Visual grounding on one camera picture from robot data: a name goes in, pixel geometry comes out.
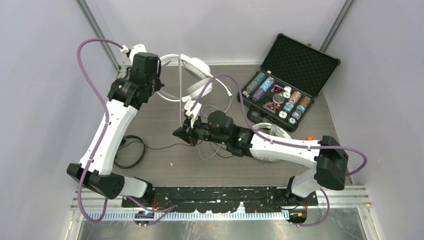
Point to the black poker chip case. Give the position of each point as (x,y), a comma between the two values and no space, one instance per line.
(289,79)

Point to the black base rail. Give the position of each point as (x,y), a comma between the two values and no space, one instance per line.
(214,199)

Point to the black headphones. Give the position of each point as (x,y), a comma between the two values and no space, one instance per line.
(131,151)

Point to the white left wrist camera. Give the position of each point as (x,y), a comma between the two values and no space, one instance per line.
(131,52)

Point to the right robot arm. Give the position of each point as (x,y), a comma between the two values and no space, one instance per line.
(326,162)

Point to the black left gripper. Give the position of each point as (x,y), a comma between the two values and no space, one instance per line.
(158,84)

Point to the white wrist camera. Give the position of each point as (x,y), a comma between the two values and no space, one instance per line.
(131,52)
(192,111)

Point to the large white grey headphones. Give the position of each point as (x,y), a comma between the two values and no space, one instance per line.
(273,130)

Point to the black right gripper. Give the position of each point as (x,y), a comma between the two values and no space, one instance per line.
(186,133)

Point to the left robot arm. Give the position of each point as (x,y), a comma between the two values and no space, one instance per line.
(124,100)

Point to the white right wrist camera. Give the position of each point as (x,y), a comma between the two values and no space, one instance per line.
(192,111)

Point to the small white headphones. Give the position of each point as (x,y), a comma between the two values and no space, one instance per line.
(197,75)

